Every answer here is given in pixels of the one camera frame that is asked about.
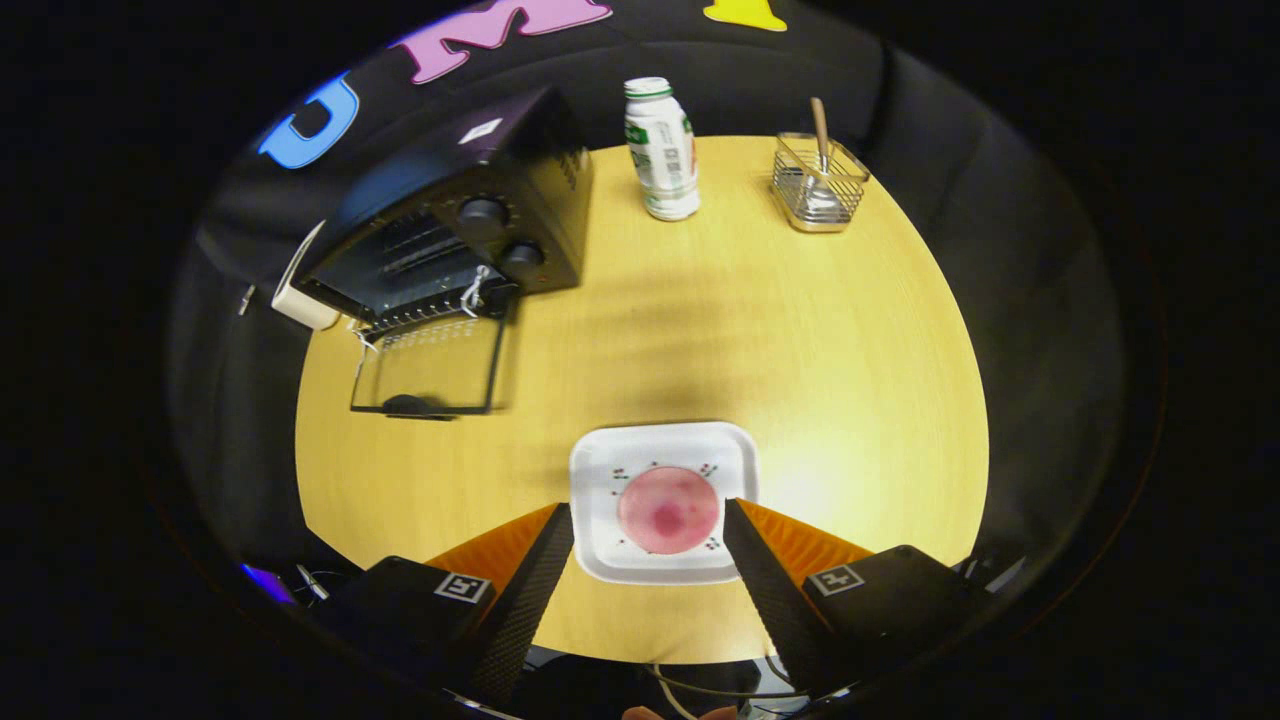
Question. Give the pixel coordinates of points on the pink round food slice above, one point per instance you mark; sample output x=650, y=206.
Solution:
x=668, y=510

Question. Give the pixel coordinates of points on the white square plate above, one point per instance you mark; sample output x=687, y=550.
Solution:
x=600, y=480

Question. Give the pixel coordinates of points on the white bottle with green label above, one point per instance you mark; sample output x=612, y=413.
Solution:
x=665, y=150

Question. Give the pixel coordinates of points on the black toaster oven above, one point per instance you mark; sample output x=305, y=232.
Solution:
x=520, y=170

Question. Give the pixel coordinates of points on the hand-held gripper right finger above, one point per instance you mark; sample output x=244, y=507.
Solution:
x=775, y=600

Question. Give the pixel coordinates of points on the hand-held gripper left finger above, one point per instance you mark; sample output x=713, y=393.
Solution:
x=530, y=600

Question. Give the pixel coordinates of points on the white slot toaster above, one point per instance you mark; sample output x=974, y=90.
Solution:
x=300, y=300

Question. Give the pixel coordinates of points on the black backdrop cloth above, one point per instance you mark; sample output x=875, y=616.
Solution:
x=760, y=70

